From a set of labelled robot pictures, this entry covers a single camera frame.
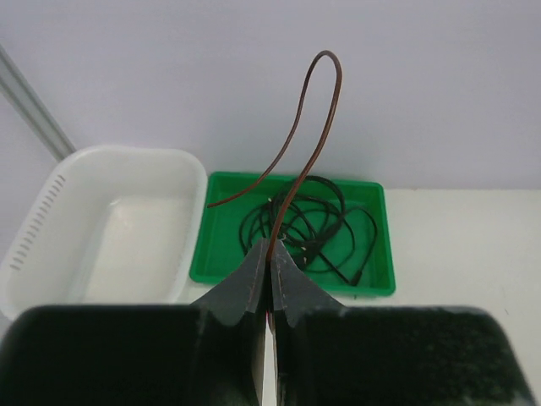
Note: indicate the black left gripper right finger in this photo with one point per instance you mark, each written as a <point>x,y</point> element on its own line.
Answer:
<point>328,353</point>

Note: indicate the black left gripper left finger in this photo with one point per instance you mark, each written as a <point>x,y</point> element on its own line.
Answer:
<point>210,352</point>

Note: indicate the green plastic tray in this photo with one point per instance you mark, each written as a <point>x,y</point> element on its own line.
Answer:
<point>335,230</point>

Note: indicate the white plastic basin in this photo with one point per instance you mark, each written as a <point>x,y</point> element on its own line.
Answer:
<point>111,225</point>

